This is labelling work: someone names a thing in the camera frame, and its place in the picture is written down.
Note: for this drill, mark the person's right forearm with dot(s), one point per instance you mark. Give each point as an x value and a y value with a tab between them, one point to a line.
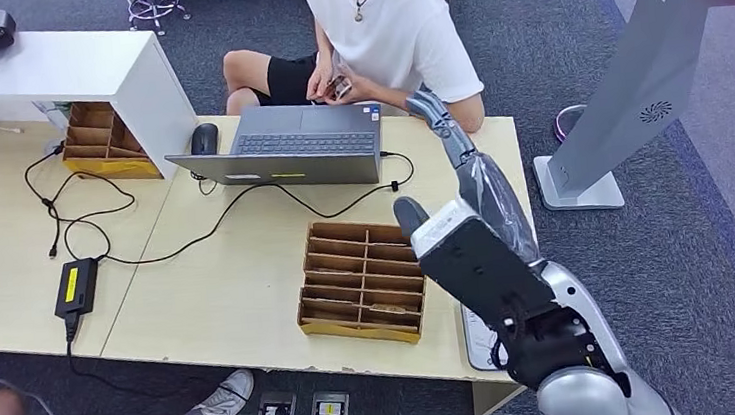
324	43

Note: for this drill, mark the grey laptop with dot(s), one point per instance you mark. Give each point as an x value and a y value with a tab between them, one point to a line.
271	171

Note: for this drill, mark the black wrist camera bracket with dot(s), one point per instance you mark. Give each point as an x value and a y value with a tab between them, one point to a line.
480	276

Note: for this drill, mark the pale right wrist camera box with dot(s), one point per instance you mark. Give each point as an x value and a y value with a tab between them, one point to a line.
442	229

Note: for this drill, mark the cardboard card organizer tray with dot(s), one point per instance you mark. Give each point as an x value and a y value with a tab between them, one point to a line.
325	333
111	168

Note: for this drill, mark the white ID card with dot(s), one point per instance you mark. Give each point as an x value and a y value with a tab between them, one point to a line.
342	88

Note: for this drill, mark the white card reader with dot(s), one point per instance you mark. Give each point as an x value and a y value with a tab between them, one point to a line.
479	342

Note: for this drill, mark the black computer mouse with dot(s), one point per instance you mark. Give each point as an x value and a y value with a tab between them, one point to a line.
205	140

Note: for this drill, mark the grey kiosk stand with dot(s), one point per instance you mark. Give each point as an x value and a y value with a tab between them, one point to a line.
648	75

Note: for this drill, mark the gold patterned key card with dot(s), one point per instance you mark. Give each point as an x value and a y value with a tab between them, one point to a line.
384	309

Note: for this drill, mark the person's left forearm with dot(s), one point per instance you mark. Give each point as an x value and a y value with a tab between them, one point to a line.
391	94

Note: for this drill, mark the light wood desk leg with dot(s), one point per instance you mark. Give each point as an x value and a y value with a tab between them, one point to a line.
491	401

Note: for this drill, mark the white desk shelf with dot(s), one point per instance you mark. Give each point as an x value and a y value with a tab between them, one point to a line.
62	66

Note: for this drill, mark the person's right hand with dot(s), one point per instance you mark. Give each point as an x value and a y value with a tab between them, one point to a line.
322	80

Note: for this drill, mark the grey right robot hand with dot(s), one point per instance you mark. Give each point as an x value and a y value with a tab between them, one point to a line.
497	208

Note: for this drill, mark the purple rimmed round object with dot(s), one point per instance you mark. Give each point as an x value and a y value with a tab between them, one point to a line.
563	124

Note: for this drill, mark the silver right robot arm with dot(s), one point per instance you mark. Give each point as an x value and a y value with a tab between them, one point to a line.
584	400

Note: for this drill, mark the metal floor socket box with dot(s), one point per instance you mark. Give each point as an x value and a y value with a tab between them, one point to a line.
276	412
329	411

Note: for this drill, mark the person's left hand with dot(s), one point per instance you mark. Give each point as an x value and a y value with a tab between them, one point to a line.
358	90

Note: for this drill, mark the black power adapter yellow label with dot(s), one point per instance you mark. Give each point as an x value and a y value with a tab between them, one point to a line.
76	288

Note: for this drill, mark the chrome stool base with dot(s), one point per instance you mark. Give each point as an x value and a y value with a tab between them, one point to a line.
153	2

